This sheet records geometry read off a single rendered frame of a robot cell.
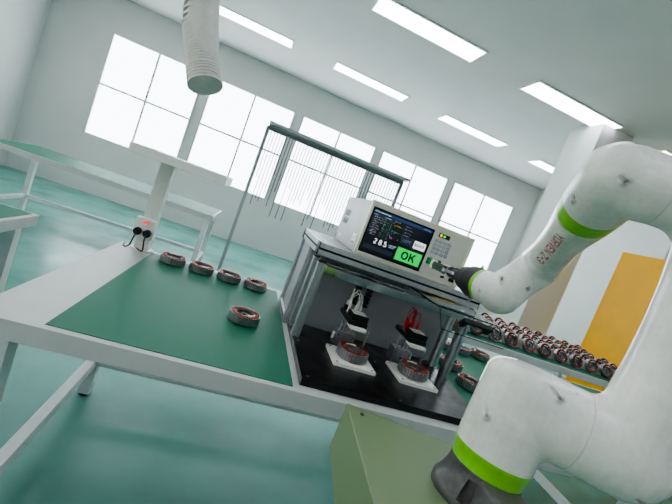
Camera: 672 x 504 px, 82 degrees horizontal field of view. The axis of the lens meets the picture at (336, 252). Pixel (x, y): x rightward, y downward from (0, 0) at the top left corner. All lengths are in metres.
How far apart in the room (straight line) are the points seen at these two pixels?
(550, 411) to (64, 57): 8.30
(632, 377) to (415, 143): 7.70
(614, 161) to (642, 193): 0.06
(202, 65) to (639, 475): 1.96
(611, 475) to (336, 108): 7.50
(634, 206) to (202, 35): 1.83
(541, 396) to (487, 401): 0.08
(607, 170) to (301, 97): 7.25
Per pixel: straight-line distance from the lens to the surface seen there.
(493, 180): 9.09
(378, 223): 1.41
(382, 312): 1.62
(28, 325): 1.12
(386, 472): 0.72
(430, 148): 8.40
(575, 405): 0.72
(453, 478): 0.75
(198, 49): 2.07
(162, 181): 1.92
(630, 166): 0.76
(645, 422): 0.75
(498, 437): 0.71
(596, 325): 5.23
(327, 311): 1.56
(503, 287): 1.07
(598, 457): 0.73
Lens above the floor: 1.23
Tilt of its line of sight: 5 degrees down
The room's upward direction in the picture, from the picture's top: 21 degrees clockwise
